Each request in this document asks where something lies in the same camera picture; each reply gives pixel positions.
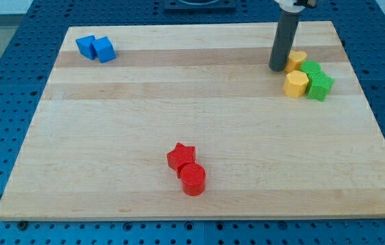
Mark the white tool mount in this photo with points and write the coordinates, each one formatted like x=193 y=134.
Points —
x=296 y=6

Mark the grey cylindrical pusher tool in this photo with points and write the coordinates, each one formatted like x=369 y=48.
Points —
x=284 y=37

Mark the yellow heart block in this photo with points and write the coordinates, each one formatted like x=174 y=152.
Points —
x=295 y=60

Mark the yellow hexagon block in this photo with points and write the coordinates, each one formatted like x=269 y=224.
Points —
x=295 y=83

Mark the green cylinder block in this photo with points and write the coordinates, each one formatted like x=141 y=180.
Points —
x=310 y=67

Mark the green star block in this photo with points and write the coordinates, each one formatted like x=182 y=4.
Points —
x=319 y=86

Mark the wooden board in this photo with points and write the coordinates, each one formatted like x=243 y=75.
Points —
x=96 y=147

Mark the red star block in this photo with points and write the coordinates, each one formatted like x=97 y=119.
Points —
x=181 y=156

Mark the red cylinder block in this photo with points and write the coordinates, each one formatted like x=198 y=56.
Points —
x=193 y=179

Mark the blue cube block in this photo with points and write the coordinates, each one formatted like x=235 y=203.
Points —
x=104 y=49

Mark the blue triangle block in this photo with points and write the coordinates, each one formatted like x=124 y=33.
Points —
x=85 y=46

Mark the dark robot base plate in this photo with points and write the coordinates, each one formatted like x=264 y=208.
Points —
x=198 y=5

